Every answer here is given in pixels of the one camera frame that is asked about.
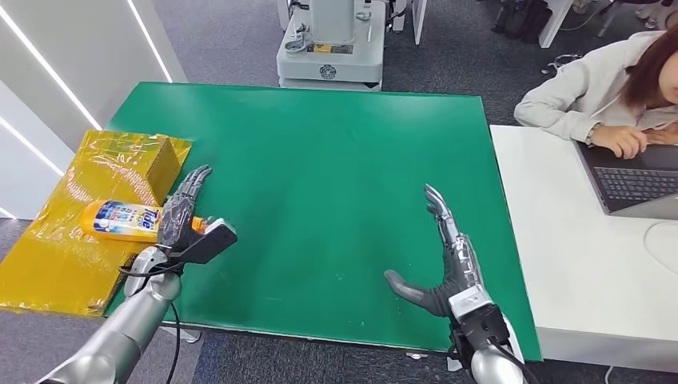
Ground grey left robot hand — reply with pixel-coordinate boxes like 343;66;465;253
156;164;213;249

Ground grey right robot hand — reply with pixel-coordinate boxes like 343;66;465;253
384;183;486;318

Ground orange detergent bottle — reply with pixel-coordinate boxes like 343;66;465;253
78;198;214;244

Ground white side desk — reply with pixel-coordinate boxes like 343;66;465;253
489;124;678;375

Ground yellow film wrapped cardboard box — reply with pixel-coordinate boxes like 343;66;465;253
0;129;193;318

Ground grey laptop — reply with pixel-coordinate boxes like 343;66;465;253
575;141;678;222

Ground white round pad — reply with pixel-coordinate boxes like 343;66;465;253
643;221;678;277

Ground person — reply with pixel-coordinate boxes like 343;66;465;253
512;11;678;161

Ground black bags on floor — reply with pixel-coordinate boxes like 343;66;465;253
490;0;553;46

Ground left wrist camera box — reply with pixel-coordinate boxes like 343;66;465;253
169;218;239;266

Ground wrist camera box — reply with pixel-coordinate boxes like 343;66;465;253
169;218;239;266
448;285;512;348

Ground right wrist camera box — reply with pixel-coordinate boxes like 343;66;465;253
448;285;512;348

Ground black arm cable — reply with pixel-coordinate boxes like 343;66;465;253
117;262;183;384

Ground white wall light strip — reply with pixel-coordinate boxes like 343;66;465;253
126;0;175;84
0;115;66;178
0;4;103;131

